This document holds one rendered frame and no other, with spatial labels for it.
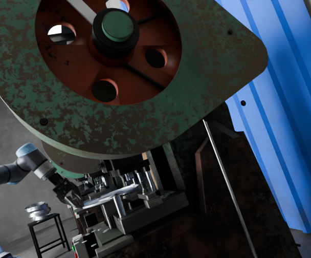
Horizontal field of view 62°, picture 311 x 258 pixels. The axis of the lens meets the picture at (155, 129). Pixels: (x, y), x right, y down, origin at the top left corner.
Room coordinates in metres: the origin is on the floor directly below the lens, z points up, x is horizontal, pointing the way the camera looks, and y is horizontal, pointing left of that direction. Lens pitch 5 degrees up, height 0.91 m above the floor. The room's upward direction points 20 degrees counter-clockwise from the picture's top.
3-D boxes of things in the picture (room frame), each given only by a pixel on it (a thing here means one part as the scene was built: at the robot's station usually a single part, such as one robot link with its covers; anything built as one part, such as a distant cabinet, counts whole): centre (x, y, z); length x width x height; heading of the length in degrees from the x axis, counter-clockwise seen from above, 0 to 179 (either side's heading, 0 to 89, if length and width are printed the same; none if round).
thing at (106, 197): (1.25, 0.31, 0.78); 0.29 x 0.29 x 0.01
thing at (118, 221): (1.30, 0.19, 0.67); 0.45 x 0.30 x 0.06; 21
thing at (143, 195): (1.14, 0.13, 0.76); 0.17 x 0.06 x 0.10; 21
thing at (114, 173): (1.30, 0.19, 0.86); 0.20 x 0.16 x 0.05; 21
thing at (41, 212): (3.84, 1.99, 0.40); 0.45 x 0.40 x 0.79; 33
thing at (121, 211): (1.09, 0.25, 0.75); 0.03 x 0.03 x 0.10; 21
